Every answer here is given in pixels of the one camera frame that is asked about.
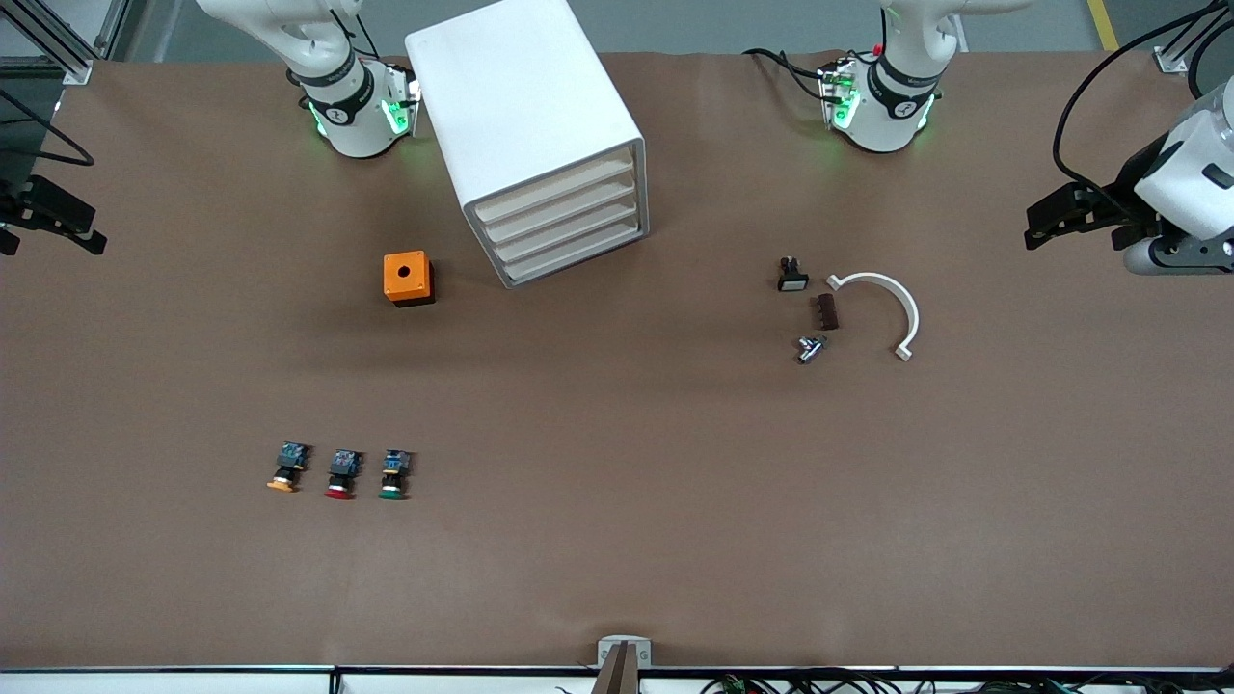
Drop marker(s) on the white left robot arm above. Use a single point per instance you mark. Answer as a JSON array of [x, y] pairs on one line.
[[882, 116]]

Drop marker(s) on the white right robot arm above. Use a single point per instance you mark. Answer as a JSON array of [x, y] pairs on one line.
[[357, 125]]

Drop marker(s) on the aluminium frame profile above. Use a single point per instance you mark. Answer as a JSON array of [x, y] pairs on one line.
[[1169, 60], [77, 69]]

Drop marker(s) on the red push button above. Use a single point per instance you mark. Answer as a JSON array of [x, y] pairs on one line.
[[343, 467]]

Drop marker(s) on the grey metal bracket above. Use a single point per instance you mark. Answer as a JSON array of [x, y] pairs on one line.
[[641, 651]]

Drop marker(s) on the white curved plastic arc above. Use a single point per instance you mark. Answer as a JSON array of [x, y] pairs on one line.
[[912, 320]]

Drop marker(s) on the green push button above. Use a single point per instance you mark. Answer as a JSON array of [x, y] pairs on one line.
[[393, 467]]

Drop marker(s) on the white table edge rail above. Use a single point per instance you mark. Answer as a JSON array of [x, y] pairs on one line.
[[193, 682]]

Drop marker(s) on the yellow push button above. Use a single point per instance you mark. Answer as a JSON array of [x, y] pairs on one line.
[[289, 458]]

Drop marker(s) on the orange box with hole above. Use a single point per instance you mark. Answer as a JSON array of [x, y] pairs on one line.
[[393, 280]]

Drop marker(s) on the silver metal connector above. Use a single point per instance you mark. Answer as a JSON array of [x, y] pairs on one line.
[[810, 349]]

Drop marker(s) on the brown table mat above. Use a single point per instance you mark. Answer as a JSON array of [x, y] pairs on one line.
[[617, 482]]

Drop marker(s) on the dark tapered post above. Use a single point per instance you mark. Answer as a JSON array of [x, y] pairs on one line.
[[617, 675]]

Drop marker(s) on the brown terminal block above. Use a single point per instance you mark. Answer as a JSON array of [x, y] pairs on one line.
[[827, 312]]

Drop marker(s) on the black and white switch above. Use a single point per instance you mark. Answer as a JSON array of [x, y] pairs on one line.
[[792, 280]]

